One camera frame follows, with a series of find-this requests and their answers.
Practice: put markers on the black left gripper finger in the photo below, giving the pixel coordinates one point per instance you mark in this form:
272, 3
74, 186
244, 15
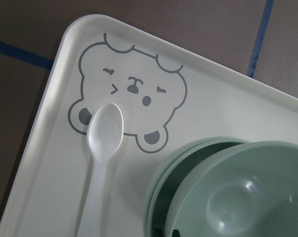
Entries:
176, 233

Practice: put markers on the green bowl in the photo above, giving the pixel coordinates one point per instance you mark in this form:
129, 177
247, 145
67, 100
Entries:
248, 190
170, 173

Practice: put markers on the white plastic spoon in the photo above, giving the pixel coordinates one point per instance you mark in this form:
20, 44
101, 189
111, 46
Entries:
104, 137

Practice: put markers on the white bear tray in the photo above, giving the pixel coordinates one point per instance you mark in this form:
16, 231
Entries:
168, 97

